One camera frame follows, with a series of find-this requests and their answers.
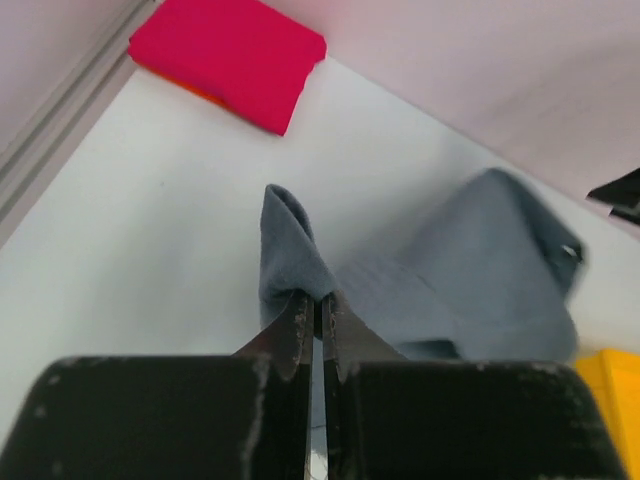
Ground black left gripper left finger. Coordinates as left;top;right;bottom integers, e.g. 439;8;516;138
235;291;314;479

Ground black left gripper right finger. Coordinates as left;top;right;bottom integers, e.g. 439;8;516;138
321;291;406;479

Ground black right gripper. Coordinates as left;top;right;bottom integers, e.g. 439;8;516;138
587;168;640;225

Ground grey t-shirt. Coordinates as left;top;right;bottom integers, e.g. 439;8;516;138
259;169;583;362

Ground yellow plastic tray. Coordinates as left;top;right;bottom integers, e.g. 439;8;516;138
575;349;640;479

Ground folded red t-shirt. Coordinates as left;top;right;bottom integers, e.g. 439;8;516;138
128;0;327;136

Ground aluminium frame post left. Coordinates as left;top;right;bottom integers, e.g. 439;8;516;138
1;1;159;217

